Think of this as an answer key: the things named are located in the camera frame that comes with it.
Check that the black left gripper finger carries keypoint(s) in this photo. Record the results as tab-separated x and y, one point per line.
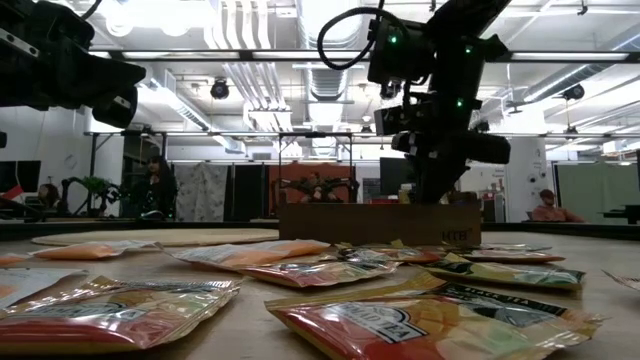
100	75

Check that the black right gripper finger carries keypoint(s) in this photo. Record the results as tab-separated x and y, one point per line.
444	180
426	182

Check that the yellow tea packet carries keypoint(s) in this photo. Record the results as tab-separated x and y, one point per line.
400	256
510	257

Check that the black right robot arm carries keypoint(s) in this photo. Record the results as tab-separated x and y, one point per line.
450	60

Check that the black background robot arm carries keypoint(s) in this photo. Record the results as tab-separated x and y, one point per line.
64	197

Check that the wooden tea organizer box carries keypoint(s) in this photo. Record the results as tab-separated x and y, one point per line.
350	225

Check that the black monitor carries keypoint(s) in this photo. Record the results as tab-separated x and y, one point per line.
395	175
27	175

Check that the white pillar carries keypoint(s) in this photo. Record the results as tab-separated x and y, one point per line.
520	175

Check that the black ceiling spotlight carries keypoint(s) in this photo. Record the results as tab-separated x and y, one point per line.
219	90
574	92
389	91

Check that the black background robot arms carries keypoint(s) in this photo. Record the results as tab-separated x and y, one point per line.
320	190

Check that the potted green plant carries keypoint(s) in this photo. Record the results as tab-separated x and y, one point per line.
94	185

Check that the person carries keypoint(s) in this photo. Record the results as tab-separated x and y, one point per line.
157	190
49	195
550	212

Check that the white patterned curtain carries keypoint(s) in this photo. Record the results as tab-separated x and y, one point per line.
200	192

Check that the green partition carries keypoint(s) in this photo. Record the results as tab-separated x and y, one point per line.
600	190

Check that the round woven placemat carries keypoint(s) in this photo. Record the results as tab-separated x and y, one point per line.
150	237

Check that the dark curtain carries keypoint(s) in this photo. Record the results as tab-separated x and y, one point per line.
248	192

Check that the black desk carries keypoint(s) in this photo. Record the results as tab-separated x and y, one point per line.
625	214

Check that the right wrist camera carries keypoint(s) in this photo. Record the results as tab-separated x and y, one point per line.
392	121

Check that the orange wall panel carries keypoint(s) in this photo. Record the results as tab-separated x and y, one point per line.
300	170

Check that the silver ventilation duct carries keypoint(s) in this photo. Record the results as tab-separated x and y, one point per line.
327	82

